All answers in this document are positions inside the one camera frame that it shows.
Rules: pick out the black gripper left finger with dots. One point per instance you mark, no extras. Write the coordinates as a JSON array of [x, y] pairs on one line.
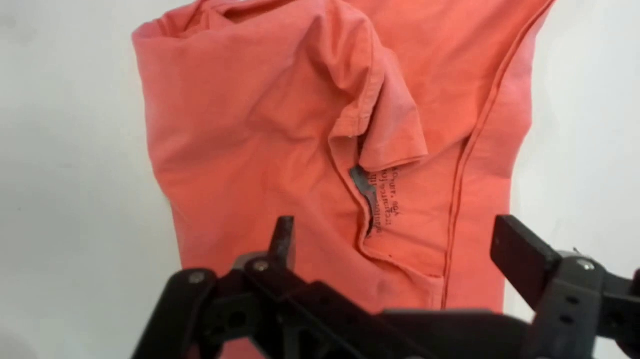
[[200, 307]]

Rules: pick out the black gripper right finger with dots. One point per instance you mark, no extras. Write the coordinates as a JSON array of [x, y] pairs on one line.
[[567, 301]]

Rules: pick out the coral orange sweatshirt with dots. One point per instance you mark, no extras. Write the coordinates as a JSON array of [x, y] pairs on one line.
[[252, 133]]

